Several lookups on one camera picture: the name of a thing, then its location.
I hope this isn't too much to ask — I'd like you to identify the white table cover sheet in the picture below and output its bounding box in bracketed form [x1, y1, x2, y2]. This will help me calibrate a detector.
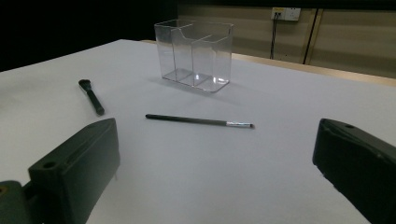
[0, 38, 396, 224]

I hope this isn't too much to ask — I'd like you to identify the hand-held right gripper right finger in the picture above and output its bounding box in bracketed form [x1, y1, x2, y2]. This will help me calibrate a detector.
[312, 118, 396, 224]

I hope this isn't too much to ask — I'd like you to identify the black wall socket cable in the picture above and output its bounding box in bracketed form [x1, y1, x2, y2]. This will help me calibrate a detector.
[269, 12, 280, 60]

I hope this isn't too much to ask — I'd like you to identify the short black makeup brush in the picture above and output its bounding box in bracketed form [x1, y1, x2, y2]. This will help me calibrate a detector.
[78, 78, 106, 117]

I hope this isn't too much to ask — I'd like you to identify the white wall socket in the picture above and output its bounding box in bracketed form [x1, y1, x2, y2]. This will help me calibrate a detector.
[270, 7, 302, 22]

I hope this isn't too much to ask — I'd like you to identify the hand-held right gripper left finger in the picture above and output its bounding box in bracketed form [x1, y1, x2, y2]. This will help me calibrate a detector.
[27, 117, 121, 224]

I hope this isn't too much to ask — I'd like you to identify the thin black makeup brush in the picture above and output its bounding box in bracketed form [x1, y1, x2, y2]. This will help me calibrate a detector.
[145, 113, 256, 130]

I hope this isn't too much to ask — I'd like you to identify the clear acrylic divided organizer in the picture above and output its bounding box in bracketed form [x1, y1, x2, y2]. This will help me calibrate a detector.
[153, 19, 235, 93]

